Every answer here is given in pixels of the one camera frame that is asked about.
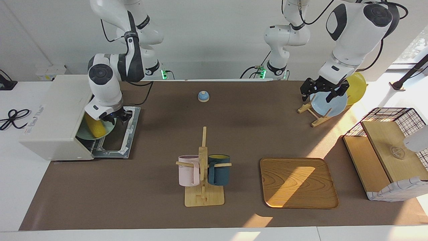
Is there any light blue plate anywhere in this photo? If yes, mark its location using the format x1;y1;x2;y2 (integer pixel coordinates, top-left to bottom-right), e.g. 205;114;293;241
310;91;348;117

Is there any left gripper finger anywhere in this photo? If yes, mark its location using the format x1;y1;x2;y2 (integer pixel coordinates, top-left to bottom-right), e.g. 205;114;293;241
300;78;318;102
326;83;350;103

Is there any wooden board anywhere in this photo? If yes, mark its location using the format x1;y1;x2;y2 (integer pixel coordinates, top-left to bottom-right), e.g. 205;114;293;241
343;135;391;195

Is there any wooden plate rack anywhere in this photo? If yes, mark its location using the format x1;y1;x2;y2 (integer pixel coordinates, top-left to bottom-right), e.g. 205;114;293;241
297;100;333;128

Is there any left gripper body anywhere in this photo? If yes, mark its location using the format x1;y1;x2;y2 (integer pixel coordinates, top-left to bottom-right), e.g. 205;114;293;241
312;76;347;93

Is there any white toaster oven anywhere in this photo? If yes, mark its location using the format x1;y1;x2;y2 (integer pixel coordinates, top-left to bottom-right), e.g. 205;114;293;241
19;74;141;161

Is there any pink mug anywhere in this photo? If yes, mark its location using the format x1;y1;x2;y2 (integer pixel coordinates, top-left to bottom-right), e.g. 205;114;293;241
178;155;200;187

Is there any black wire basket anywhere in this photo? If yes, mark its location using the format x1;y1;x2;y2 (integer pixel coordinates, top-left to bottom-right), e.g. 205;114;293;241
342;107;428;202

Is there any wooden mug rack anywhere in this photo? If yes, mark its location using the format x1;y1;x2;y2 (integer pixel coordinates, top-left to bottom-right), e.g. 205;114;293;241
176;127;232;207

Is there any black cable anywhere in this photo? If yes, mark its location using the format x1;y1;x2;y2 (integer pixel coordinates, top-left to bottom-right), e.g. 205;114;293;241
100;18;131;43
240;50;272;80
0;108;31;131
358;0;409;73
120;80;154;106
281;0;336;26

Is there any dark teal mug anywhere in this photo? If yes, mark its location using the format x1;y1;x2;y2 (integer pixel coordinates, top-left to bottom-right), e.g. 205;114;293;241
208;154;231;186

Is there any black stand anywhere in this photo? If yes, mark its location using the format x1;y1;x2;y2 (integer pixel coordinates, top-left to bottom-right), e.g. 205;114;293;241
389;54;428;91
0;69;18;91

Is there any wooden tray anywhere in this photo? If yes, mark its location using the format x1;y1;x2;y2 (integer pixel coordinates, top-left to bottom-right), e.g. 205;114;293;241
260;157;339;209

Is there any green plate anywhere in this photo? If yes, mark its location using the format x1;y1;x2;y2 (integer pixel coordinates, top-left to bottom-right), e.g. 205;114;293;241
76;115;117;140

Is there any yellow plate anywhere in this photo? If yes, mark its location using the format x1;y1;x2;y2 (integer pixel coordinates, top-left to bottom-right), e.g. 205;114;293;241
344;72;367;106

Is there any wooden lid with glass knob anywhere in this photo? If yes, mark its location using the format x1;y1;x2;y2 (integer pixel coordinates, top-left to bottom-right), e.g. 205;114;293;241
361;120;428;183

